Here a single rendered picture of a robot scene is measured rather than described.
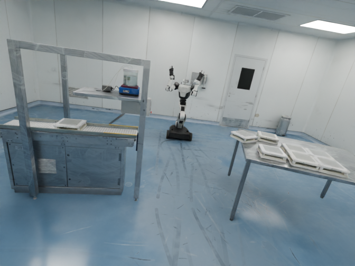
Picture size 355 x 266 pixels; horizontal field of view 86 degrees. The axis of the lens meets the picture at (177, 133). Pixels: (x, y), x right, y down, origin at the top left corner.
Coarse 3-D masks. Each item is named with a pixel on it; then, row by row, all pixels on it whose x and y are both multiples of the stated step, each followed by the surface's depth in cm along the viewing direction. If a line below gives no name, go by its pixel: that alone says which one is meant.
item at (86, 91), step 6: (78, 90) 183; (84, 90) 187; (90, 90) 191; (114, 90) 211; (90, 96) 177; (96, 96) 178; (102, 96) 178; (108, 96) 179; (114, 96) 181; (120, 96) 185; (126, 96) 189; (132, 96) 194; (138, 96) 198
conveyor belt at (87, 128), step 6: (12, 120) 203; (30, 126) 195; (36, 126) 197; (42, 126) 200; (48, 126) 202; (90, 126) 219; (60, 132) 193; (114, 132) 211; (120, 132) 214; (126, 132) 216; (132, 132) 219
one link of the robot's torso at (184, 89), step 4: (180, 84) 418; (184, 84) 418; (192, 84) 425; (180, 88) 417; (184, 88) 413; (188, 88) 412; (180, 92) 420; (184, 92) 416; (188, 92) 418; (180, 96) 424; (184, 96) 419; (188, 96) 427
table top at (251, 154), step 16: (256, 144) 234; (272, 144) 243; (304, 144) 262; (256, 160) 189; (272, 160) 194; (288, 160) 200; (352, 160) 228; (320, 176) 180; (336, 176) 180; (352, 176) 185
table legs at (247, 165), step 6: (234, 150) 299; (234, 156) 301; (246, 162) 195; (246, 168) 196; (228, 174) 313; (246, 174) 198; (240, 180) 205; (330, 180) 279; (240, 186) 203; (324, 186) 287; (240, 192) 205; (324, 192) 286; (234, 204) 212; (234, 210) 214; (234, 216) 217
